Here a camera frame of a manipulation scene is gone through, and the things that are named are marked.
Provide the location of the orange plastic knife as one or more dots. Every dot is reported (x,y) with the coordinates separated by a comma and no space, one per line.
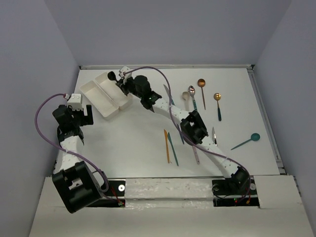
(166,144)

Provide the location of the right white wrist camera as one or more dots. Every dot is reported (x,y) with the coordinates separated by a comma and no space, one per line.
(124,72)

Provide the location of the copper spoon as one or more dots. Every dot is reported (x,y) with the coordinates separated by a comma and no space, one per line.
(201,84)

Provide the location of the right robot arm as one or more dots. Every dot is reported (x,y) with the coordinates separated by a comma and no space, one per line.
(237,178)

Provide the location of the steel knife teal handle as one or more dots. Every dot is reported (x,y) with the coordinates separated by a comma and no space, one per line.
(169,94)

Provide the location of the white container compartment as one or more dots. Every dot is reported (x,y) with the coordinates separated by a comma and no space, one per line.
(114,92)
(100,100)

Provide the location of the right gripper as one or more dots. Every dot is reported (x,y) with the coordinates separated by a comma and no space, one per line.
(121,83)

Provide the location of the gold spoon teal handle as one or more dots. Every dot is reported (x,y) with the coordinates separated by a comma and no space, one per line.
(217,97)

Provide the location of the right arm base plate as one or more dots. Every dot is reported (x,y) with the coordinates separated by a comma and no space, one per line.
(223,197)

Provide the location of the steel knife dark handle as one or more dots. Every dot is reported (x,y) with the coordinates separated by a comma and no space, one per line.
(214,136)

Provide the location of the white front cover board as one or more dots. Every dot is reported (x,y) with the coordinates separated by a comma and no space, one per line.
(178,208)

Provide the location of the teal plastic knife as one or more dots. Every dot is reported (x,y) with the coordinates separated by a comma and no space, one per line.
(173,150)

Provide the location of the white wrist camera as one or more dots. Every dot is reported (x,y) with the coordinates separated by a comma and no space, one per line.
(75,102)
(124,72)

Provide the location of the steel spoon teal handle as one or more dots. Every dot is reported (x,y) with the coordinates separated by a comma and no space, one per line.
(192,91)

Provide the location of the white container left compartment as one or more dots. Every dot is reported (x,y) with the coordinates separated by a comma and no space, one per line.
(100,100)

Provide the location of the black spoon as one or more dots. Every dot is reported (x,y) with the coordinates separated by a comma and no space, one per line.
(112,76)

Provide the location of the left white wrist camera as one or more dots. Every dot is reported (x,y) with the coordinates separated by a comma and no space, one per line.
(75,102)

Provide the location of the aluminium rail right edge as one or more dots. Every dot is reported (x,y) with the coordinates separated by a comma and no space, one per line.
(266,121)

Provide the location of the beige plastic spoon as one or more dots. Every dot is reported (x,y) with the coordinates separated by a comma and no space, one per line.
(185,97)

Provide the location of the steel knife pink handle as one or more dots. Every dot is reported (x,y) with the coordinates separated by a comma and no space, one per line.
(196,154)

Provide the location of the white container right compartment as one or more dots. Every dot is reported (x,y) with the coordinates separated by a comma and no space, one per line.
(114,92)

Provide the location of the aluminium rail edge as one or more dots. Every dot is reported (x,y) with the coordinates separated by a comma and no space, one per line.
(168,66)
(266,121)

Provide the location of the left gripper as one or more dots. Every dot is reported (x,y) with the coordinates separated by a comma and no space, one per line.
(83,122)

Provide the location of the teal plastic spoon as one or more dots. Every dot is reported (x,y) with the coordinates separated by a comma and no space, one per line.
(254,137)

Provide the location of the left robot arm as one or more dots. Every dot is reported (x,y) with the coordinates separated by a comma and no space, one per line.
(74,181)

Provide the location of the aluminium rail back edge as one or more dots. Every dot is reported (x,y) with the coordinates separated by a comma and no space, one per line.
(168,66)

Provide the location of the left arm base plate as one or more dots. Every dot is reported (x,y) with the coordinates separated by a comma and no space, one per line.
(114,195)

